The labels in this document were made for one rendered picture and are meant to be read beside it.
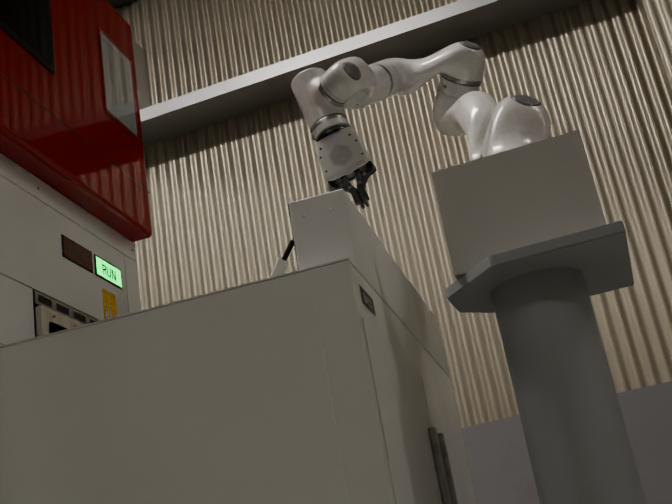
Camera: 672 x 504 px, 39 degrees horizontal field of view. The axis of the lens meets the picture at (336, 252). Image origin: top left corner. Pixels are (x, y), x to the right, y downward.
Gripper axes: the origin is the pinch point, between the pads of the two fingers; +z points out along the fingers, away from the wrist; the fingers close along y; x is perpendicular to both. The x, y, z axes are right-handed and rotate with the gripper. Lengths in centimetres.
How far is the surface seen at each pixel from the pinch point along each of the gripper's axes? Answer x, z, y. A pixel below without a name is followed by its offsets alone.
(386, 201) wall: 180, -79, -5
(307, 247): -40.0, 22.8, -7.9
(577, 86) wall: 175, -85, 84
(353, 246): -39.8, 26.1, -1.1
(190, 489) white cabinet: -46, 52, -36
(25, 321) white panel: -33, 9, -61
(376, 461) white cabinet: -46, 59, -9
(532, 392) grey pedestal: -22, 55, 14
